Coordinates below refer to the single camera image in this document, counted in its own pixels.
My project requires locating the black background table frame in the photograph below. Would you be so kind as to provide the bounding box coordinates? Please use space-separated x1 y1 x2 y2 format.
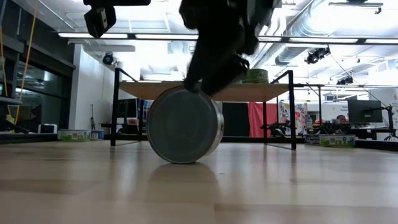
294 82 326 135

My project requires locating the dark metal rack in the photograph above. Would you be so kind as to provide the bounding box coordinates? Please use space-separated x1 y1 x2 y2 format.
0 30 25 134

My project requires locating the black background desk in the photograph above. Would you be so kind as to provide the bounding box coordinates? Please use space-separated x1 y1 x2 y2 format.
345 126 398 141

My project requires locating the colourful poster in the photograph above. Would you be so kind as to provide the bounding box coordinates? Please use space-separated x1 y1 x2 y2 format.
278 101 308 131

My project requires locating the green white tuna can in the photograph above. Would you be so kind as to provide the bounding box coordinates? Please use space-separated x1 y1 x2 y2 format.
57 129 92 142
146 85 225 165
319 134 356 148

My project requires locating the thin black tripod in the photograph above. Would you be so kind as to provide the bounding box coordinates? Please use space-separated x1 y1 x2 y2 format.
89 104 96 131

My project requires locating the red curtain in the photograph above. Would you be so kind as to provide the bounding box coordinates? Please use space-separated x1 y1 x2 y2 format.
248 101 279 138

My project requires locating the black ceiling spotlight cluster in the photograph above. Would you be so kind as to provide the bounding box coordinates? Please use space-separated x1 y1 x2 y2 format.
304 45 331 65

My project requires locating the black ceiling light rail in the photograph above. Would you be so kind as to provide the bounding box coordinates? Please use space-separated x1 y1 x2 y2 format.
57 30 398 46

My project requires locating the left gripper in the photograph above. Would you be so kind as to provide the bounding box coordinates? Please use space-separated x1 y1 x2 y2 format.
82 0 152 7

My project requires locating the black computer monitor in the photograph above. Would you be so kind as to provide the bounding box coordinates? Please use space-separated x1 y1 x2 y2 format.
117 98 139 118
347 99 384 124

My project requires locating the dark green tuna can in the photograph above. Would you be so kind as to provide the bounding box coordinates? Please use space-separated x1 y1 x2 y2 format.
242 68 269 85

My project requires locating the wooden shelf with black legs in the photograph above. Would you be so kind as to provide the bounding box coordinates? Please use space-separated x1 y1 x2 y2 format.
110 67 297 151

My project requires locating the black partition panel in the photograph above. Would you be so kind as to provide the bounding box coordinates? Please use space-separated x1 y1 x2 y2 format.
222 101 249 137

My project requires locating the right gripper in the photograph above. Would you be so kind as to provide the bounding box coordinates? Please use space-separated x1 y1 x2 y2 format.
179 0 261 96

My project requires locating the black table edge rail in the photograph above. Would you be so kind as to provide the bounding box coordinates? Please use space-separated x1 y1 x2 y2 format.
0 133 398 153

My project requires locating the small white appliance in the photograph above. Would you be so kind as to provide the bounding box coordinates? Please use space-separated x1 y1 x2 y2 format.
37 123 58 134

